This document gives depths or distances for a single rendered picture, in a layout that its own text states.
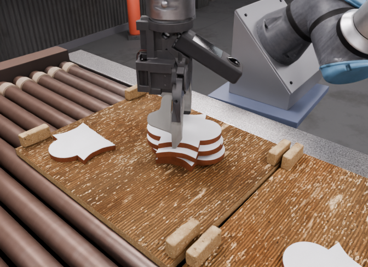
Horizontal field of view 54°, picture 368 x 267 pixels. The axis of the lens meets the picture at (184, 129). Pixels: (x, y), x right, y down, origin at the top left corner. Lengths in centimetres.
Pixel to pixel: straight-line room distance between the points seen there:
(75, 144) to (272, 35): 56
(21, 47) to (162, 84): 338
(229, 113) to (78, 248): 48
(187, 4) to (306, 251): 38
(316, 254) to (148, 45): 39
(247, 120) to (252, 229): 35
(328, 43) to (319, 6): 10
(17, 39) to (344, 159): 346
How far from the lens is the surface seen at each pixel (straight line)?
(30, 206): 65
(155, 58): 59
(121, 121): 80
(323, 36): 88
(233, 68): 57
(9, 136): 87
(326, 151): 78
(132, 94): 88
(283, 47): 98
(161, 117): 60
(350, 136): 271
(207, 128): 65
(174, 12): 54
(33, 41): 398
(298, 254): 52
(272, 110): 99
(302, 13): 95
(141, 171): 65
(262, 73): 100
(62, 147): 72
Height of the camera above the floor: 134
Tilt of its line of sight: 32 degrees down
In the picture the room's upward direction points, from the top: straight up
